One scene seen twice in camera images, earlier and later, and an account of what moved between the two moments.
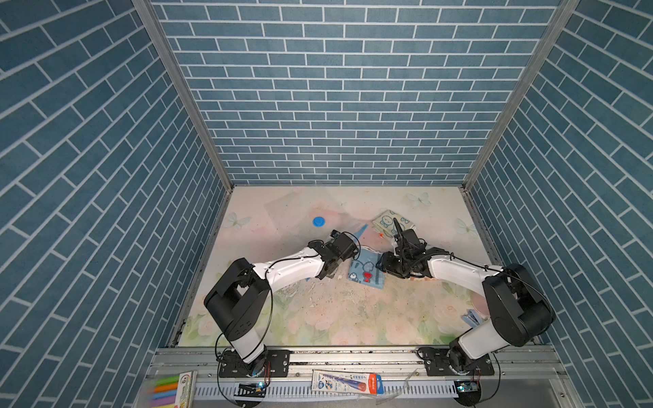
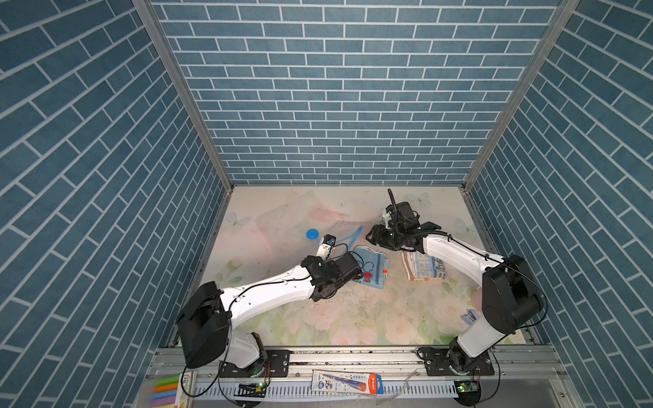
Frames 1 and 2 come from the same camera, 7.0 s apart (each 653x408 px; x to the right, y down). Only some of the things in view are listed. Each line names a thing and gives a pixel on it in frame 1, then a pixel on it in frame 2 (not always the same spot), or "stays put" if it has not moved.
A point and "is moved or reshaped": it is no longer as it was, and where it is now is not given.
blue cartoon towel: x=363 y=267 stays put
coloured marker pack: x=175 y=391 stays put
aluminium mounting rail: x=204 y=362 stays put
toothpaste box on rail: x=343 y=382 stays put
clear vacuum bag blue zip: x=301 y=216 is moved or reshaped
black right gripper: x=385 y=263 → x=377 y=236
